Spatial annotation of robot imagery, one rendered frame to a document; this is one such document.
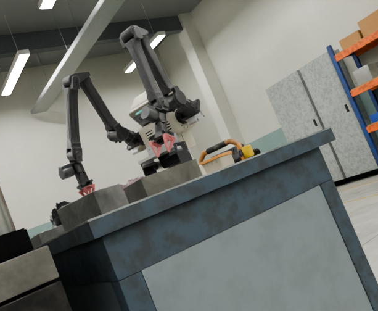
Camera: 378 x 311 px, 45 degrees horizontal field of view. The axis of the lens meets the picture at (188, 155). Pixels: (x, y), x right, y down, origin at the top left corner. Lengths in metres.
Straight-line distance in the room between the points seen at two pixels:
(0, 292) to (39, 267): 0.07
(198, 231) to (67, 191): 8.08
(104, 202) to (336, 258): 0.81
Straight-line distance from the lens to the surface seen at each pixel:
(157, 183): 1.34
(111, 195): 1.65
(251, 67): 8.80
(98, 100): 2.49
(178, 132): 2.38
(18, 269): 0.84
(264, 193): 1.09
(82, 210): 1.69
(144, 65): 2.21
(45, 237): 1.99
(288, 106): 7.94
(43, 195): 8.88
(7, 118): 9.17
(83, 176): 2.39
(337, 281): 1.20
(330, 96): 7.40
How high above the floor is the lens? 0.77
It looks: 5 degrees up
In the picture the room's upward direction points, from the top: 22 degrees counter-clockwise
